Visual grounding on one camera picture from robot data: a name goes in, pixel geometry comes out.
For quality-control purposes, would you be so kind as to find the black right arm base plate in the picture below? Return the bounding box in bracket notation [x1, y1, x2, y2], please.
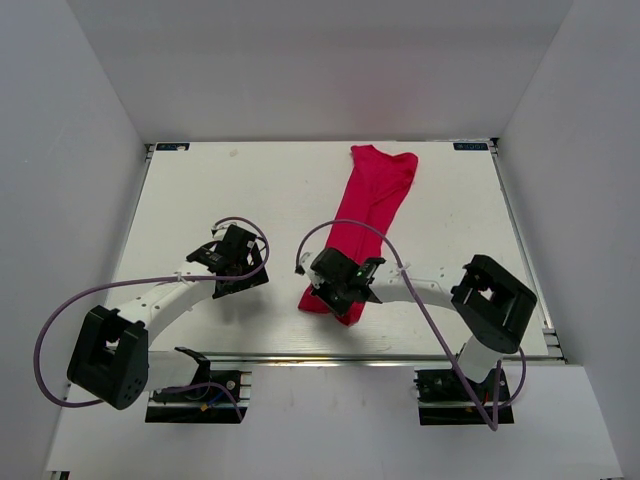
[414, 369, 515, 427]

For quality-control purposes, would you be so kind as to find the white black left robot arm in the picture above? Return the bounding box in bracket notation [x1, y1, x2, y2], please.
[67, 223, 269, 410]

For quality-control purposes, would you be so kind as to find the red t shirt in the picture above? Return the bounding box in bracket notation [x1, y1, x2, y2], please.
[296, 144, 420, 327]

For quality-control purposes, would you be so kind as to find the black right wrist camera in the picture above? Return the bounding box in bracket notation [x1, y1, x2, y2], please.
[355, 257, 386, 283]

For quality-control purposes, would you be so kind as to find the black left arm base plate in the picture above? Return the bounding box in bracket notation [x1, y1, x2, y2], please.
[145, 369, 252, 425]

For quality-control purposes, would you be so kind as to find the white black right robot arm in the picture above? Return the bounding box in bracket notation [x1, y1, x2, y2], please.
[296, 248, 537, 399]

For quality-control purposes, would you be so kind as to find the aluminium table frame rail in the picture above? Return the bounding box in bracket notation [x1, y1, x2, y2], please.
[488, 137, 568, 364]

